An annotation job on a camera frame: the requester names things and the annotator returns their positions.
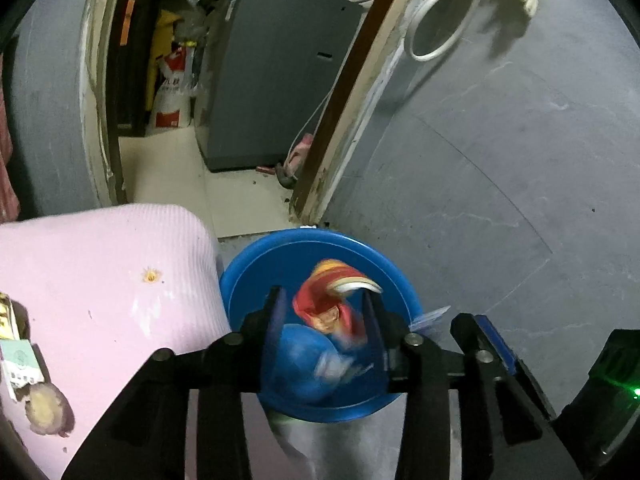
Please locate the clear plastic wrapper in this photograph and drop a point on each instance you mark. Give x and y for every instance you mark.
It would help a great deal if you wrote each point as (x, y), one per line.
(429, 317)

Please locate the clear plastic bag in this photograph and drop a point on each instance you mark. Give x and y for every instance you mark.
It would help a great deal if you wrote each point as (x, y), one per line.
(192, 17)

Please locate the yellow bag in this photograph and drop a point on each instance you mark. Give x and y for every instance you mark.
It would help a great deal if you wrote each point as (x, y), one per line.
(162, 35)

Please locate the pink mat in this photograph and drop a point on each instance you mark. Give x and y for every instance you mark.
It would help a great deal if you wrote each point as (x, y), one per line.
(100, 285)

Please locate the red and white sack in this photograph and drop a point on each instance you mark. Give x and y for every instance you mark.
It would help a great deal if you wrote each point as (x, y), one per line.
(170, 100)

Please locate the blue plastic basin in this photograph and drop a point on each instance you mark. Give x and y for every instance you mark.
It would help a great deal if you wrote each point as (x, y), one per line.
(280, 270)

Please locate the wooden door frame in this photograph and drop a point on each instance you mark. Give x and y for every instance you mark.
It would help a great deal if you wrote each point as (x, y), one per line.
(340, 110)

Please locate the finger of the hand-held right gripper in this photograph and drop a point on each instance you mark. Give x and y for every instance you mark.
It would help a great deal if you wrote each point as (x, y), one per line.
(472, 332)

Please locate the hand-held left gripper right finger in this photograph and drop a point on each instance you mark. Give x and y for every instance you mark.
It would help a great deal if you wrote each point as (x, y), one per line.
(397, 355)

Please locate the red snack packet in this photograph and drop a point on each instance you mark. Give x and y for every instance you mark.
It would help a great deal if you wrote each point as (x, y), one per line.
(317, 300)

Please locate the pink rag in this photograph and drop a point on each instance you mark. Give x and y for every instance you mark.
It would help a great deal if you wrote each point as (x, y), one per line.
(300, 152)

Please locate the white crumpled wrapper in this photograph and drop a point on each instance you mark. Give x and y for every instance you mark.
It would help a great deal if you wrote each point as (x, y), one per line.
(20, 362)

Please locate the grey washing machine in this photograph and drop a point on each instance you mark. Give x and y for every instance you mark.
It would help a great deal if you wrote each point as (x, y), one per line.
(270, 85)

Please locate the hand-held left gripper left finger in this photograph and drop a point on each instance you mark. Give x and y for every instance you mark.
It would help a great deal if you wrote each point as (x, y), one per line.
(260, 342)

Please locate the blue snack packet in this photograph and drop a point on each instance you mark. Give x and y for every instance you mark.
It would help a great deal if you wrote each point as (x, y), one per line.
(300, 360)

